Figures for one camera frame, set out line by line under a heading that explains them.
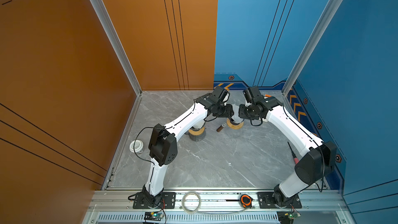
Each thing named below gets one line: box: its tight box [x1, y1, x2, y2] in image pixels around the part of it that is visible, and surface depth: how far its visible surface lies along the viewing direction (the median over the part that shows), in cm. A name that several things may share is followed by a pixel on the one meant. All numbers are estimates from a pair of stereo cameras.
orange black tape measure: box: [239, 193, 254, 209], surface depth 72 cm
